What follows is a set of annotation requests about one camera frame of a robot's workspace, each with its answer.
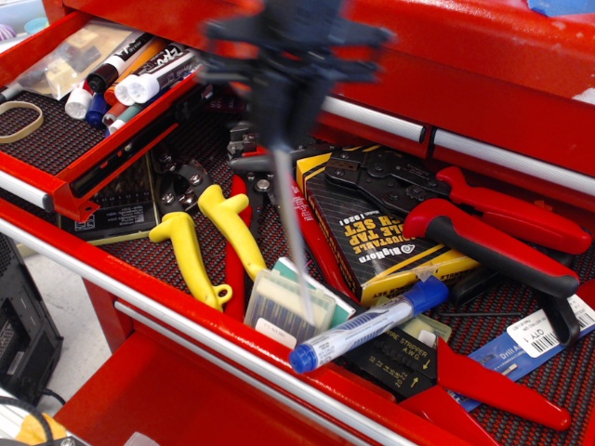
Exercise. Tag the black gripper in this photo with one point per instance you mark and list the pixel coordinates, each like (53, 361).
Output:
(287, 45)

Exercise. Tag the red grey scissors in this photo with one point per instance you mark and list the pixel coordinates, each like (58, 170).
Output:
(283, 173)

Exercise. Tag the red small upper drawer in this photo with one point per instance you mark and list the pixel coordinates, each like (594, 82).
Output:
(62, 164)

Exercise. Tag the red tool chest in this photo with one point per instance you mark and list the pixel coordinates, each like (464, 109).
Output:
(183, 374)

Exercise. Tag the large white capped marker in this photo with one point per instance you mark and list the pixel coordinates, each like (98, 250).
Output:
(161, 71)

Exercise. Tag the black yellow tap set box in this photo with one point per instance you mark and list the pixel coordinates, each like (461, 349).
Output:
(374, 258)

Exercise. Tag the black capped marker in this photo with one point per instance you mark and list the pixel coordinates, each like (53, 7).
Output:
(112, 67)

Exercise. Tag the black drill bit index box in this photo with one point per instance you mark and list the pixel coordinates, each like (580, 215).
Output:
(127, 209)

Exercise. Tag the blue capped marker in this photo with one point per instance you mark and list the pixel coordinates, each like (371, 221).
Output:
(96, 111)

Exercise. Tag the clear drill bit case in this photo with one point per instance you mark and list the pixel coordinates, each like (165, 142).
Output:
(275, 309)

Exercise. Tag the green plastic case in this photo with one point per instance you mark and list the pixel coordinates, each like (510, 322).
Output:
(343, 309)

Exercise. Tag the clear plastic bag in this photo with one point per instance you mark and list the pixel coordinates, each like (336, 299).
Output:
(59, 72)

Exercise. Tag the blue white marker pen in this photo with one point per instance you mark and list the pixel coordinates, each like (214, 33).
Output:
(330, 345)

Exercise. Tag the red black crimping pliers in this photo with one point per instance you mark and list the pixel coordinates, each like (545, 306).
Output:
(501, 232)

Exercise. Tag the tan rubber band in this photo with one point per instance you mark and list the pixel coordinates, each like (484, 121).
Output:
(22, 129)

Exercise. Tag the black electronic device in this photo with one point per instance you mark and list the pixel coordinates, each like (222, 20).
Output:
(30, 342)

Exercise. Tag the red handled wire stripper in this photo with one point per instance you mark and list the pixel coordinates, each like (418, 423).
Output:
(256, 181)

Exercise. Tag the yellow handled tin snips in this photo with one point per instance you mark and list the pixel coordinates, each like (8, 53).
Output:
(212, 243)

